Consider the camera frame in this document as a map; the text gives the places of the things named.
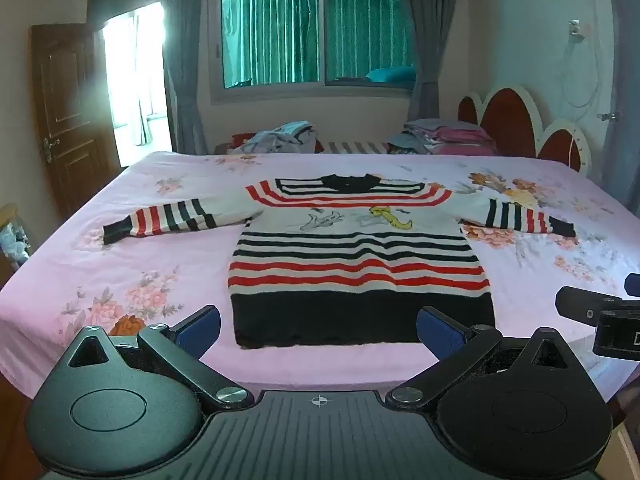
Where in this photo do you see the grey curtain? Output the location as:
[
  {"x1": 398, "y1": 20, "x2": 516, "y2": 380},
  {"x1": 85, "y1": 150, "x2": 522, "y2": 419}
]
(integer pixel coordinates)
[
  {"x1": 397, "y1": 0, "x2": 468, "y2": 131},
  {"x1": 159, "y1": 0, "x2": 217, "y2": 156}
]

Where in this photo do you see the grey clothes pile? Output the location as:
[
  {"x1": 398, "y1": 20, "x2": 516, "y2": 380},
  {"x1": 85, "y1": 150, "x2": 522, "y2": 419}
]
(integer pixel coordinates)
[{"x1": 227, "y1": 121, "x2": 319, "y2": 156}]

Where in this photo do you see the striped knit sweater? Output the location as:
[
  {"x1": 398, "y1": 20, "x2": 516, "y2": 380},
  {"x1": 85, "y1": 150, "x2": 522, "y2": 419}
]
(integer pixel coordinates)
[{"x1": 102, "y1": 172, "x2": 577, "y2": 350}]

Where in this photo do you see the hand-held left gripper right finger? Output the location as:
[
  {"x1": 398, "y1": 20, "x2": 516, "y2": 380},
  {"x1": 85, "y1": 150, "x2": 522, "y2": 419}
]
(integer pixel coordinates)
[{"x1": 386, "y1": 306, "x2": 576, "y2": 408}]

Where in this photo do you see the striped cloth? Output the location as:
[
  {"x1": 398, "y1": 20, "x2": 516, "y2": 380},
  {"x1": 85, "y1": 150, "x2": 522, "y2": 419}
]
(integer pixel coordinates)
[{"x1": 320, "y1": 140, "x2": 392, "y2": 155}]

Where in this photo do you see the bright balcony doorway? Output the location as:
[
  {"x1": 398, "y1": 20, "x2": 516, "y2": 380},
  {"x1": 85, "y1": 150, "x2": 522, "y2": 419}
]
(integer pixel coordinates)
[{"x1": 100, "y1": 2, "x2": 173, "y2": 167}]

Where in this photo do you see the teal pillow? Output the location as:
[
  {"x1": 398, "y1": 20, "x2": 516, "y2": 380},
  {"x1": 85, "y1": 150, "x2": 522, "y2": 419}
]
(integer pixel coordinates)
[{"x1": 365, "y1": 66, "x2": 417, "y2": 84}]

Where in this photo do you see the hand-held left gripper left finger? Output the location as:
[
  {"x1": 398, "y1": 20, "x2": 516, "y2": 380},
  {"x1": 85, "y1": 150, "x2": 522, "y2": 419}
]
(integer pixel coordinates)
[{"x1": 65, "y1": 305, "x2": 254, "y2": 409}]

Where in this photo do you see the red and white headboard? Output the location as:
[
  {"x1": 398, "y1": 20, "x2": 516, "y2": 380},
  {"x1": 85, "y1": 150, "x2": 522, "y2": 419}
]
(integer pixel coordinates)
[{"x1": 457, "y1": 85, "x2": 593, "y2": 176}]

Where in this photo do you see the pink floral bed sheet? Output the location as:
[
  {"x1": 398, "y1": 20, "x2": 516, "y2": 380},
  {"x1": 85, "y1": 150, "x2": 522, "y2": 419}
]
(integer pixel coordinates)
[{"x1": 0, "y1": 150, "x2": 640, "y2": 403}]

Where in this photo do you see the brown wooden door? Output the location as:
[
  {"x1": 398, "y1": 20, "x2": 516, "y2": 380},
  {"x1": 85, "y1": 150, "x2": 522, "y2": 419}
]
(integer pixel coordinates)
[{"x1": 29, "y1": 24, "x2": 122, "y2": 217}]

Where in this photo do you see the green glass window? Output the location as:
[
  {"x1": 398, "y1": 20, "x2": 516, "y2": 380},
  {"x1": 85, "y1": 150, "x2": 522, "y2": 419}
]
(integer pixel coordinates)
[{"x1": 210, "y1": 0, "x2": 418, "y2": 104}]

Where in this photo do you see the white cable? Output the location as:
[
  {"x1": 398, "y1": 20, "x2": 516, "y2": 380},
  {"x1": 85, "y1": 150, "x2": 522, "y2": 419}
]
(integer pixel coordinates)
[{"x1": 559, "y1": 35, "x2": 603, "y2": 111}]

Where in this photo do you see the stack of folded clothes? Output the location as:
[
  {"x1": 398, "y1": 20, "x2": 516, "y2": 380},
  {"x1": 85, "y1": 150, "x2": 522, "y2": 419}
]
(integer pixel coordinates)
[{"x1": 387, "y1": 119, "x2": 499, "y2": 157}]

